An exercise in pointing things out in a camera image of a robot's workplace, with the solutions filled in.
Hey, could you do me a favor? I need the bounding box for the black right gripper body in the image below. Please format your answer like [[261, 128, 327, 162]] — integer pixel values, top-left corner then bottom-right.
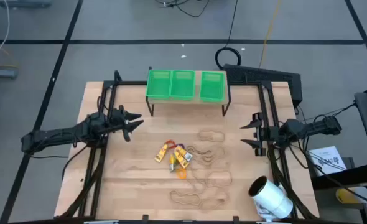
[[251, 112, 279, 157]]

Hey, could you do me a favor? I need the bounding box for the white yellow bottle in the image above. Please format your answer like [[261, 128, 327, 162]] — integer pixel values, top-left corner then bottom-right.
[[335, 185, 367, 205]]

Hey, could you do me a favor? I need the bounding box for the grey floor bar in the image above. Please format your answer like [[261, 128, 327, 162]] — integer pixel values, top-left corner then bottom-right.
[[0, 0, 52, 9]]

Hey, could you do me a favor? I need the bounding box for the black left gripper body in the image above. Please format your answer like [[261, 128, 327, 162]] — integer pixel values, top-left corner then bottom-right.
[[108, 105, 133, 142]]

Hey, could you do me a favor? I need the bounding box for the large white cylinder cup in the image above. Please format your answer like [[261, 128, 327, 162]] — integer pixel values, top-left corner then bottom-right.
[[248, 175, 294, 223]]

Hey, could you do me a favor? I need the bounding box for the orange yellow floor cable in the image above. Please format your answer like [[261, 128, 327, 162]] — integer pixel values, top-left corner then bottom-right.
[[0, 29, 19, 69]]

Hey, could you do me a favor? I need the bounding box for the green plastic basket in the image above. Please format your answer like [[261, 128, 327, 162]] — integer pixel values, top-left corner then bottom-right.
[[198, 70, 226, 103], [145, 68, 173, 100], [170, 69, 197, 101]]

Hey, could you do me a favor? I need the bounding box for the black side shelf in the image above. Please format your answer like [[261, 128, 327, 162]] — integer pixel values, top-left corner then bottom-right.
[[310, 163, 367, 191]]

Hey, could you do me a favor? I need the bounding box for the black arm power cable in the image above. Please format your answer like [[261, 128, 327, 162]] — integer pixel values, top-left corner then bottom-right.
[[297, 102, 367, 209], [30, 144, 90, 180]]

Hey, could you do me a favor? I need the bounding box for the yellow hanging cable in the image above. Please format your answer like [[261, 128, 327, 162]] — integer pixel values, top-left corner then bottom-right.
[[258, 0, 283, 68]]

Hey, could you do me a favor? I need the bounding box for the black coiled floor cable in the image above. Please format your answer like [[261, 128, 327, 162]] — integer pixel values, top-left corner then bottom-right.
[[215, 0, 242, 70]]

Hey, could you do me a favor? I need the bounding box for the black metal table frame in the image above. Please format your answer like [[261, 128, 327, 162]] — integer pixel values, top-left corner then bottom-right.
[[58, 70, 318, 223]]

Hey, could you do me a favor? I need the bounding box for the white printed paper sheet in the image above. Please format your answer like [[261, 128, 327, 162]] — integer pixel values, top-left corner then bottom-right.
[[307, 145, 348, 177]]

